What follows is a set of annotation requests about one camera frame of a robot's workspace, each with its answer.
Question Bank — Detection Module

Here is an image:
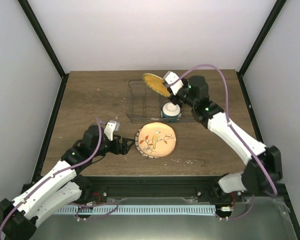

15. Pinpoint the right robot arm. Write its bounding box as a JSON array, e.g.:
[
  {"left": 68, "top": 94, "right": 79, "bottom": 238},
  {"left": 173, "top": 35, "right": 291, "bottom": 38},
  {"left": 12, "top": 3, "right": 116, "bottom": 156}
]
[{"left": 163, "top": 71, "right": 283, "bottom": 202}]

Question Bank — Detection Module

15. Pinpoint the white bowl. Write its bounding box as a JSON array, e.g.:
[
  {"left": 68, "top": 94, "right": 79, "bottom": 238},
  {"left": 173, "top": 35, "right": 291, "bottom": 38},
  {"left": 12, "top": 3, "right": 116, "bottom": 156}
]
[{"left": 160, "top": 102, "right": 182, "bottom": 118}]

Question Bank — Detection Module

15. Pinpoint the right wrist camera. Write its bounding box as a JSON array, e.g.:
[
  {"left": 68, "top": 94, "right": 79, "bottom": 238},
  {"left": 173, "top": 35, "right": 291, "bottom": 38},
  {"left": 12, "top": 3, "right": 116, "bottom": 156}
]
[{"left": 163, "top": 71, "right": 184, "bottom": 95}]

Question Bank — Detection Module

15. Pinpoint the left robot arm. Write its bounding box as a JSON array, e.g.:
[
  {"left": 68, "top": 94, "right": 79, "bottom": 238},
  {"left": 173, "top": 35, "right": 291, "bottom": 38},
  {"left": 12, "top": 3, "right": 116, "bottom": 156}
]
[{"left": 0, "top": 121, "right": 135, "bottom": 240}]

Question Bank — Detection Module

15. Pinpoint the yellow woven bamboo plate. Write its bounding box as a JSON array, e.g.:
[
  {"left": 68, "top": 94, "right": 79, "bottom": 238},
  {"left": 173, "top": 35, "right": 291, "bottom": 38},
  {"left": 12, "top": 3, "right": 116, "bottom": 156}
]
[{"left": 142, "top": 73, "right": 171, "bottom": 98}]

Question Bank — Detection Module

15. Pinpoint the clear acrylic sheet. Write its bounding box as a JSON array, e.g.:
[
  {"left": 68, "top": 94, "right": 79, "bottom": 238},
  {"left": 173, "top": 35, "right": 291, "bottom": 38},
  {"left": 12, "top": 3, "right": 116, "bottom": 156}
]
[{"left": 32, "top": 197, "right": 300, "bottom": 240}]

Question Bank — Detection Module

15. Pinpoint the wire dish rack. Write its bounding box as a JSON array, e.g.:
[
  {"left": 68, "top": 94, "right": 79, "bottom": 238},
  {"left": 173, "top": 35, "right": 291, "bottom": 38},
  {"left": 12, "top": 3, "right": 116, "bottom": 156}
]
[{"left": 126, "top": 79, "right": 195, "bottom": 123}]

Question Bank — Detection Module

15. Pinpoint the light blue slotted cable duct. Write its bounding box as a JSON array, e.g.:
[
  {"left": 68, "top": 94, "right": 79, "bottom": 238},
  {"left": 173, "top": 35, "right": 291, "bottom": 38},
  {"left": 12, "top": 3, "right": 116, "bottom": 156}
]
[{"left": 53, "top": 204, "right": 216, "bottom": 216}]

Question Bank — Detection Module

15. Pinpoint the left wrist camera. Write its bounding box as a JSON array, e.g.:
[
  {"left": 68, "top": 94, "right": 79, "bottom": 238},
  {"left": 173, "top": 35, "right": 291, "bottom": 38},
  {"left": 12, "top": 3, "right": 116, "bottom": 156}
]
[{"left": 104, "top": 120, "right": 120, "bottom": 141}]

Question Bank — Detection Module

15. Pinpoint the striped rim ceramic plate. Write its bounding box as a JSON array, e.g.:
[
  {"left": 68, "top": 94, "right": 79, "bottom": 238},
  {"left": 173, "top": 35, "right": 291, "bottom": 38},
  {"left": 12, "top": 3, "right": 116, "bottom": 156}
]
[{"left": 134, "top": 122, "right": 162, "bottom": 159}]

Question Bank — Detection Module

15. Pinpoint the orange bird pattern plate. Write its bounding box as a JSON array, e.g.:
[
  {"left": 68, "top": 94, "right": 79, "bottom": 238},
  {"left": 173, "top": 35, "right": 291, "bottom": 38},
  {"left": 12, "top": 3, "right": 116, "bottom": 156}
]
[{"left": 135, "top": 122, "right": 177, "bottom": 159}]

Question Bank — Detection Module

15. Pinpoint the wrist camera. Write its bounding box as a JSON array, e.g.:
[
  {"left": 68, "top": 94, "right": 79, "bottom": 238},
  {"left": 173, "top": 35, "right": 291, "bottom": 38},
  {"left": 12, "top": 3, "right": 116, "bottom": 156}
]
[
  {"left": 104, "top": 120, "right": 120, "bottom": 141},
  {"left": 163, "top": 71, "right": 184, "bottom": 95}
]

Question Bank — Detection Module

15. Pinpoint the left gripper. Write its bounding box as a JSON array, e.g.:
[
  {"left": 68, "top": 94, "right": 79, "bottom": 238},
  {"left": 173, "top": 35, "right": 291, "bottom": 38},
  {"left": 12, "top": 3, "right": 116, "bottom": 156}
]
[{"left": 92, "top": 134, "right": 136, "bottom": 158}]

